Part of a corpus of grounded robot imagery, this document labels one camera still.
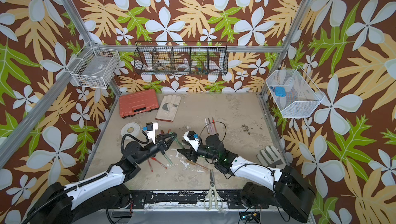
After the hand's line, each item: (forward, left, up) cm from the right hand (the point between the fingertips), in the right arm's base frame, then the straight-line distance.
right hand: (180, 145), depth 73 cm
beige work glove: (+38, +13, -17) cm, 44 cm away
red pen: (-3, +18, -18) cm, 26 cm away
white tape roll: (+20, +34, -17) cm, 43 cm away
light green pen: (0, +9, -17) cm, 19 cm away
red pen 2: (0, +16, -17) cm, 23 cm away
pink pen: (+22, -17, -18) cm, 34 cm away
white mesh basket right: (+25, -62, +9) cm, 68 cm away
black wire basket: (+53, -11, +14) cm, 56 cm away
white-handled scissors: (-21, -13, -19) cm, 31 cm away
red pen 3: (+24, -20, -18) cm, 36 cm away
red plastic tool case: (+39, +37, -13) cm, 55 cm away
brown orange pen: (-2, -6, -18) cm, 19 cm away
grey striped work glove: (+1, -51, -19) cm, 55 cm away
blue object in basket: (+29, -55, +8) cm, 63 cm away
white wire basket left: (+41, +50, +16) cm, 67 cm away
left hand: (+3, +1, +6) cm, 7 cm away
